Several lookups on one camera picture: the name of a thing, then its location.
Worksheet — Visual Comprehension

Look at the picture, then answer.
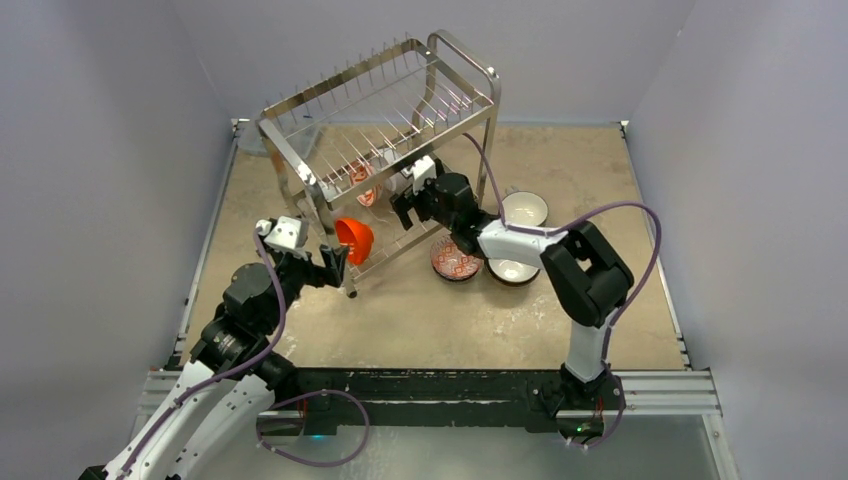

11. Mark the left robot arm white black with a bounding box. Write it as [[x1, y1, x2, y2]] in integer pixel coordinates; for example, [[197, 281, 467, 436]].
[[81, 245, 348, 479]]

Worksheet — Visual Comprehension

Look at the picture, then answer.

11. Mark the orange diamond pattern bowl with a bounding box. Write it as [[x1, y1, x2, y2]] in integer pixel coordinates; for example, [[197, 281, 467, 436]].
[[430, 235, 483, 282]]

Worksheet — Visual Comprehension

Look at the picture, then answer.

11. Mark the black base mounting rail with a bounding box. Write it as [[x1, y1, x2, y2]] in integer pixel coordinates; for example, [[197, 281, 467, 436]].
[[137, 367, 722, 439]]

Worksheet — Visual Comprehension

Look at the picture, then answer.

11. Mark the white bowl red patterned outside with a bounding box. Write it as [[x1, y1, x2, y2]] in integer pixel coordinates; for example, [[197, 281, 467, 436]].
[[378, 148, 410, 194]]

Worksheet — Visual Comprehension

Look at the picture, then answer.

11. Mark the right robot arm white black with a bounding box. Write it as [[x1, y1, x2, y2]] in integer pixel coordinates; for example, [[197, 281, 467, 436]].
[[390, 172, 634, 407]]

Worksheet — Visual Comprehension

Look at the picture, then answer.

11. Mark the stainless steel dish rack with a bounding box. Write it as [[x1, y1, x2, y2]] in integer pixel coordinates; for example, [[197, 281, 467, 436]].
[[256, 30, 501, 297]]

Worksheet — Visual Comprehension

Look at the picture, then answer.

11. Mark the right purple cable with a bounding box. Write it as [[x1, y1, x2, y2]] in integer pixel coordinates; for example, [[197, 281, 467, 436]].
[[460, 132, 664, 452]]

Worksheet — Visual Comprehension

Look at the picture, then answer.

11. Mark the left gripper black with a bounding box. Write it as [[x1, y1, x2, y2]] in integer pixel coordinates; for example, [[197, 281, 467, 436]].
[[262, 233, 347, 331]]

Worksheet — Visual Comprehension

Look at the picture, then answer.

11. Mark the white bowl brown outside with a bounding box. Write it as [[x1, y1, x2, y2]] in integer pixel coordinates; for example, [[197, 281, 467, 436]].
[[486, 259, 540, 287]]

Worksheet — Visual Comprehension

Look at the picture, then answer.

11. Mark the white bowl teal outside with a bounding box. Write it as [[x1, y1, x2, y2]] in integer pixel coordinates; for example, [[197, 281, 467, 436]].
[[502, 191, 549, 227]]

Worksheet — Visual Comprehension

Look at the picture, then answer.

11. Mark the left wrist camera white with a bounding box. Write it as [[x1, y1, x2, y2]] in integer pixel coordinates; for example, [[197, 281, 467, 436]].
[[255, 216, 309, 259]]

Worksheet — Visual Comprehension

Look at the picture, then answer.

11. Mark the orange white floral bowl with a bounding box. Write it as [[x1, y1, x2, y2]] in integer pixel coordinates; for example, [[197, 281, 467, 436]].
[[349, 160, 384, 208]]

